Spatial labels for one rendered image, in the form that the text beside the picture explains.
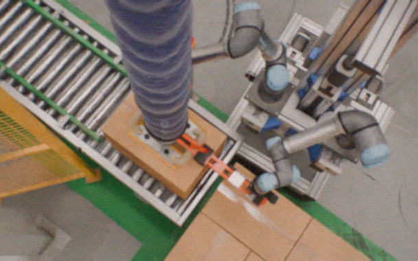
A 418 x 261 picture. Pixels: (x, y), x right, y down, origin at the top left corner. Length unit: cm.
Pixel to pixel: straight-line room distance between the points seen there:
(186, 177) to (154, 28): 140
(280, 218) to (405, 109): 161
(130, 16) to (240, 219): 193
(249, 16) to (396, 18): 63
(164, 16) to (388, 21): 84
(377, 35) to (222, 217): 161
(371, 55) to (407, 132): 238
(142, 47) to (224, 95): 237
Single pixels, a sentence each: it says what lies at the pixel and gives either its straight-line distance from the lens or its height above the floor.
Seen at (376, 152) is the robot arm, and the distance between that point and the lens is 187.
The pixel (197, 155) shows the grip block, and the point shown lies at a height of 110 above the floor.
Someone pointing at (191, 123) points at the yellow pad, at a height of 97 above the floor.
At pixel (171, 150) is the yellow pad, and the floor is 97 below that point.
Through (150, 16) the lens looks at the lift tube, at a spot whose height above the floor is 238.
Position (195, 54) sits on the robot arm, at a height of 148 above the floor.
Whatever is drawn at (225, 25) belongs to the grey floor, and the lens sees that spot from 380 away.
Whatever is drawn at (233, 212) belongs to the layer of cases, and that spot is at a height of 54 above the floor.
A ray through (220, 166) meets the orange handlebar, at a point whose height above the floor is 109.
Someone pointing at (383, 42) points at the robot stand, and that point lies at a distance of 158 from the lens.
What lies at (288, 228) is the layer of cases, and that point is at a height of 54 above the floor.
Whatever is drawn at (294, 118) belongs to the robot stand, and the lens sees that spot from 254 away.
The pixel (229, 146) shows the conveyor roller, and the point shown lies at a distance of 284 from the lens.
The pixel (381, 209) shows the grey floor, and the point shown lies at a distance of 365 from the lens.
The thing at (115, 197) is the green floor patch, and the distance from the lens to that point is 336.
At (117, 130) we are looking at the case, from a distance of 247.
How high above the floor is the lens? 330
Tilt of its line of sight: 74 degrees down
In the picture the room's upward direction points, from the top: 10 degrees clockwise
